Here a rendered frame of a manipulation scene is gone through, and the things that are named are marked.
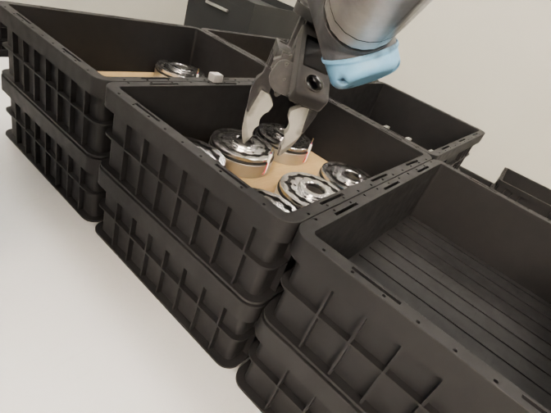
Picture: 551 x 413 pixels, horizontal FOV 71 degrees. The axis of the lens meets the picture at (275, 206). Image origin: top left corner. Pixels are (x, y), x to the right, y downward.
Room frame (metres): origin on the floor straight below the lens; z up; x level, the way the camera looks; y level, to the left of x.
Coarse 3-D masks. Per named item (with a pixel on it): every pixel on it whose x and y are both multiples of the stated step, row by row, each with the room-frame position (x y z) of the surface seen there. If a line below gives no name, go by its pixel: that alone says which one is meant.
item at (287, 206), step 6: (258, 192) 0.43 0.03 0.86; (264, 192) 0.43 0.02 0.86; (270, 192) 0.44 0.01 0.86; (270, 198) 0.42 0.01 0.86; (276, 198) 0.43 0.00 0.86; (282, 198) 0.44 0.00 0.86; (282, 204) 0.42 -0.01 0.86; (288, 204) 0.43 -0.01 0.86; (288, 210) 0.41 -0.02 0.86; (294, 210) 0.42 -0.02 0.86
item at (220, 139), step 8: (216, 136) 0.55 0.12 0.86; (224, 136) 0.55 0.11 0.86; (256, 136) 0.60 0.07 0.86; (216, 144) 0.52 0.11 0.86; (224, 144) 0.53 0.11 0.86; (264, 144) 0.59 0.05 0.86; (224, 152) 0.51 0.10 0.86; (232, 152) 0.51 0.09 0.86; (240, 152) 0.52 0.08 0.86; (248, 152) 0.53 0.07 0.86; (256, 152) 0.54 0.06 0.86; (264, 152) 0.55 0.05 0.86; (272, 152) 0.56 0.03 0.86; (240, 160) 0.51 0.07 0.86; (248, 160) 0.51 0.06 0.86; (256, 160) 0.52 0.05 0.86; (264, 160) 0.53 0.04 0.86
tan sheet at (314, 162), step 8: (312, 152) 0.70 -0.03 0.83; (312, 160) 0.67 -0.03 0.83; (320, 160) 0.68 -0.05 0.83; (272, 168) 0.57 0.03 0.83; (280, 168) 0.59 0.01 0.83; (288, 168) 0.60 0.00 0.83; (296, 168) 0.61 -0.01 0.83; (304, 168) 0.62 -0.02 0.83; (312, 168) 0.63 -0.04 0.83; (320, 168) 0.64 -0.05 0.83; (264, 176) 0.54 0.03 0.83; (272, 176) 0.55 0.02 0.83; (280, 176) 0.56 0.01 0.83; (248, 184) 0.49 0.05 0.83; (256, 184) 0.50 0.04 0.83; (264, 184) 0.51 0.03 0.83; (272, 184) 0.52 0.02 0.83; (272, 192) 0.50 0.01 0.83
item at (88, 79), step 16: (0, 16) 0.55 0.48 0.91; (16, 16) 0.53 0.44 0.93; (80, 16) 0.67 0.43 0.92; (96, 16) 0.69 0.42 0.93; (112, 16) 0.73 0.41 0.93; (16, 32) 0.53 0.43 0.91; (32, 32) 0.50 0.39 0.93; (48, 48) 0.48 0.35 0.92; (64, 48) 0.48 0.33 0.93; (64, 64) 0.46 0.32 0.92; (80, 64) 0.45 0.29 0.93; (256, 64) 0.80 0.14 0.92; (80, 80) 0.44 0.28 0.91; (96, 80) 0.43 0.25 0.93; (112, 80) 0.44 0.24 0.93; (128, 80) 0.45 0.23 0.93; (144, 80) 0.47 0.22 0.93; (160, 80) 0.50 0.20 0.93; (176, 80) 0.52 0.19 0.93; (192, 80) 0.54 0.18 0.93; (208, 80) 0.57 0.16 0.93; (224, 80) 0.60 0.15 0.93; (240, 80) 0.63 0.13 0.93; (96, 96) 0.43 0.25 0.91
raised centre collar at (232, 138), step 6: (228, 138) 0.55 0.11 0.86; (234, 138) 0.55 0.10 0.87; (240, 138) 0.57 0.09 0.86; (252, 138) 0.57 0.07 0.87; (234, 144) 0.53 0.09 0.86; (240, 144) 0.54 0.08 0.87; (252, 144) 0.56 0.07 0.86; (258, 144) 0.56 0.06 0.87; (246, 150) 0.53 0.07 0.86; (252, 150) 0.54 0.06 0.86
